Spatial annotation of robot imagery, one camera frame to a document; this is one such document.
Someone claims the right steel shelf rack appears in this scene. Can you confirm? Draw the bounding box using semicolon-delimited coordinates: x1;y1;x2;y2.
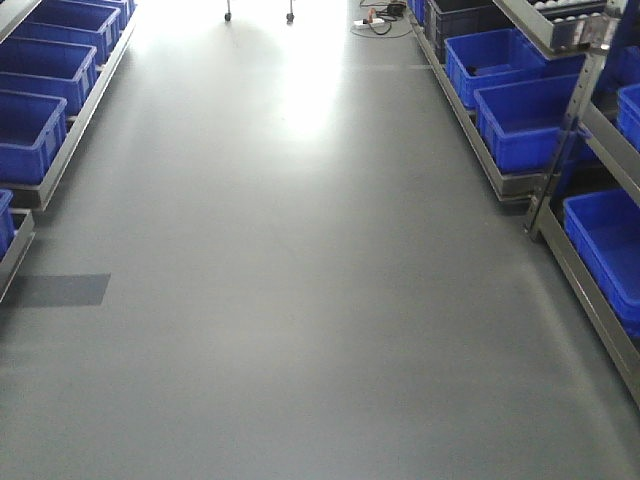
410;1;639;398

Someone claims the white power strip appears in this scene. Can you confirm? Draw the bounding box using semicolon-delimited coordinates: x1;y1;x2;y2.
353;18;385;29

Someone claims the blue bin right middle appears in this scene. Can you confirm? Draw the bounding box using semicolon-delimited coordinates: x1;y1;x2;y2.
474;74;578;174

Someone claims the blue bin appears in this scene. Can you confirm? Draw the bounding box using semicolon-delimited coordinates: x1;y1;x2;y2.
1;90;67;185
1;37;98;116
474;74;578;174
445;28;585;110
563;189;639;338
11;1;122;65

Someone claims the blue bin right far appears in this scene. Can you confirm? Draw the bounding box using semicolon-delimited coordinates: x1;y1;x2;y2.
445;28;585;110

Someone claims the blue bin right near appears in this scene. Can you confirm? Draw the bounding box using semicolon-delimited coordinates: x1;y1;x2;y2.
563;189;639;338

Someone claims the blue bin left middle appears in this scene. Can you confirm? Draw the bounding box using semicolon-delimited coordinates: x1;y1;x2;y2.
1;37;98;116

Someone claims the blue bin left near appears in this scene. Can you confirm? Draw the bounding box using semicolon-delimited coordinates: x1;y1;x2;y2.
1;90;67;185

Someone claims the blue bin left far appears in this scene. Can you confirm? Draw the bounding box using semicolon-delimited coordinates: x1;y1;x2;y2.
11;1;122;65

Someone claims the left low steel rack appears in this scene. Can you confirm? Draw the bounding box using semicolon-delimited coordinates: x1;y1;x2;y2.
0;0;139;304

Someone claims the black cable bundle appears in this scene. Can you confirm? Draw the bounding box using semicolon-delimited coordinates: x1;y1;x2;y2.
349;2;416;39

